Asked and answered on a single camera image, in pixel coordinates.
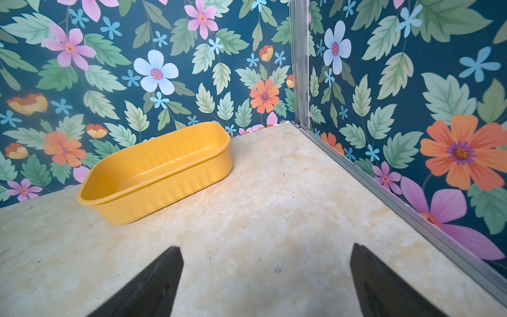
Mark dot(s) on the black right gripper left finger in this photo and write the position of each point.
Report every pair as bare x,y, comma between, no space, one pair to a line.
152,292

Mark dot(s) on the aluminium frame corner post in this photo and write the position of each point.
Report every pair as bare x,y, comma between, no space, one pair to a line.
299,27

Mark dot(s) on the yellow plastic storage box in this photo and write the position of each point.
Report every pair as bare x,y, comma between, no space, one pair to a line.
137,181

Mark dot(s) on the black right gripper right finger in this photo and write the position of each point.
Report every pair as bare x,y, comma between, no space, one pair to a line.
381,292

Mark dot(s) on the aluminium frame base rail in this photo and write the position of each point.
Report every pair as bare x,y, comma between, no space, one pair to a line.
486,277

